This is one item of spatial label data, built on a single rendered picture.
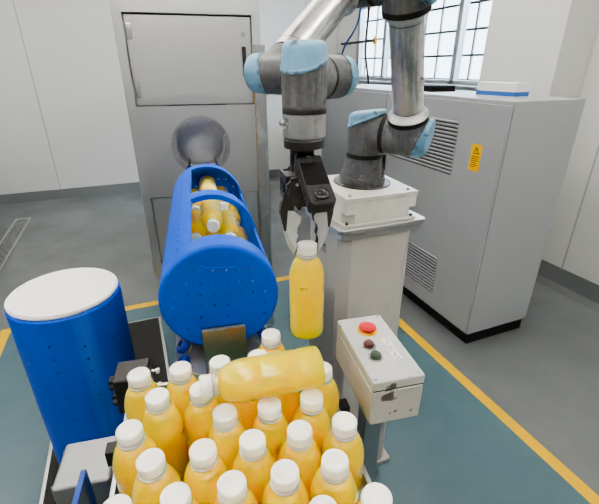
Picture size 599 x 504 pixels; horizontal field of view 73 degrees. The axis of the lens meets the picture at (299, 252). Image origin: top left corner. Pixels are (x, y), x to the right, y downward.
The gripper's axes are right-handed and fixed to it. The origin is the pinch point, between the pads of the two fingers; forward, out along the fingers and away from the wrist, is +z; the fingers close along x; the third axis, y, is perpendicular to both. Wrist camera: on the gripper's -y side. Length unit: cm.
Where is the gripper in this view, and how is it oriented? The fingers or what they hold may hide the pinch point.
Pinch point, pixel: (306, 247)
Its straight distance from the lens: 77.4
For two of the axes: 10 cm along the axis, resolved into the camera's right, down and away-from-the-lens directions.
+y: -2.4, -4.1, 8.8
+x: -9.7, 1.1, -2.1
